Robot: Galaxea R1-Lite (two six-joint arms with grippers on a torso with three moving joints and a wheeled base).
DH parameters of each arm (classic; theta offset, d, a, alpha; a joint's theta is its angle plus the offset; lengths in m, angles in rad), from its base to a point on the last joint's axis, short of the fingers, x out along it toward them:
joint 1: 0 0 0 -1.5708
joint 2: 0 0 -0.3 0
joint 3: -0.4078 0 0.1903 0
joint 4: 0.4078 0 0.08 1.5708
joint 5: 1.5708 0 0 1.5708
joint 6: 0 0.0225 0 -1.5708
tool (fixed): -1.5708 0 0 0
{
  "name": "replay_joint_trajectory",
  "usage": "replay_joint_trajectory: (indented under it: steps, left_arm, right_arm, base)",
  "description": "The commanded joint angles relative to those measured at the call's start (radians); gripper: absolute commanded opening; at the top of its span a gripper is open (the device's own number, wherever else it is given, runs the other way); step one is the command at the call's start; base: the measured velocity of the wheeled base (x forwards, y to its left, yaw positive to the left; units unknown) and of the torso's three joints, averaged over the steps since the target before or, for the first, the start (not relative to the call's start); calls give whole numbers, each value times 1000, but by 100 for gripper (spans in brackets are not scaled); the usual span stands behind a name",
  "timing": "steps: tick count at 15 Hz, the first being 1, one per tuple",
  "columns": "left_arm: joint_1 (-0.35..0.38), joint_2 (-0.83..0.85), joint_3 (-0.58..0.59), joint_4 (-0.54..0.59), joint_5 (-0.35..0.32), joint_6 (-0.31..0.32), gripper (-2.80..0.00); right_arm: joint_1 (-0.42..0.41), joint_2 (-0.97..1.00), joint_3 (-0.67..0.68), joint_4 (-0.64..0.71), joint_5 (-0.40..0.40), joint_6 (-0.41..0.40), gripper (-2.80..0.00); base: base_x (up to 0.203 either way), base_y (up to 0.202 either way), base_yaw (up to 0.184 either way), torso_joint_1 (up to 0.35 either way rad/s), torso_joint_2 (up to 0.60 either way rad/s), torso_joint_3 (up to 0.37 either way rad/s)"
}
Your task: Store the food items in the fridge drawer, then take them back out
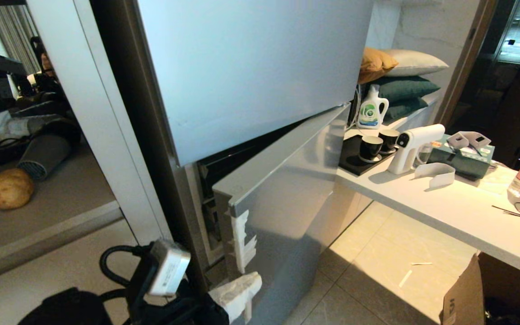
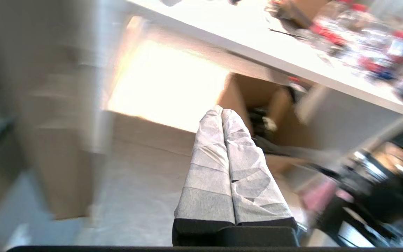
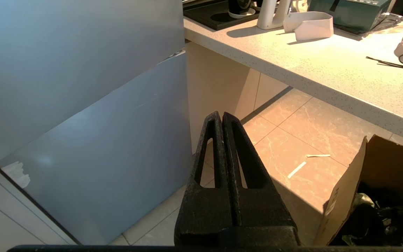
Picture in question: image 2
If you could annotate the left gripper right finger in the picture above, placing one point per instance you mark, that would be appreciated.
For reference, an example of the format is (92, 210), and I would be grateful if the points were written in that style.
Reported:
(250, 182)

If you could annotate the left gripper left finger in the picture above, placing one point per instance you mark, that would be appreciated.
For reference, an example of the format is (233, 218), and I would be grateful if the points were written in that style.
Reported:
(208, 182)

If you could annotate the brown cardboard box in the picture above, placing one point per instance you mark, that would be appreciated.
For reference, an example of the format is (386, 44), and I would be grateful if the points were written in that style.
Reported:
(275, 115)

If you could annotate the white table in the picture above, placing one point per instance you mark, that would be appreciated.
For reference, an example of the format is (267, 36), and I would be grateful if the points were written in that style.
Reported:
(257, 52)

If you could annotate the tall beige cabinet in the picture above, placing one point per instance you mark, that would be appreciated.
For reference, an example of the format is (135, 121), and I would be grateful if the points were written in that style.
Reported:
(47, 105)

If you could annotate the pack of plastic bottles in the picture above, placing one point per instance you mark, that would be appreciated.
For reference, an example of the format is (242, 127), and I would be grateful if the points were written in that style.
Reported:
(362, 38)

